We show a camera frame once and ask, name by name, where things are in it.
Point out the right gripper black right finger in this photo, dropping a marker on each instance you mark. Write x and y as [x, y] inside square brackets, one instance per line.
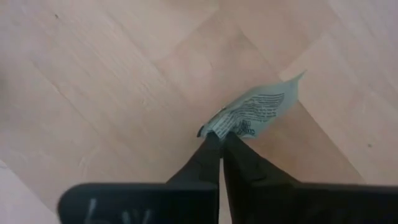
[295, 205]

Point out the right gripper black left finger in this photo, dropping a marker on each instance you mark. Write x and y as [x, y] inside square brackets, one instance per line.
[140, 205]

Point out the green white sweetener packet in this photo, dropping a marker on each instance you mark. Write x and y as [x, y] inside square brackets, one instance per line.
[258, 105]

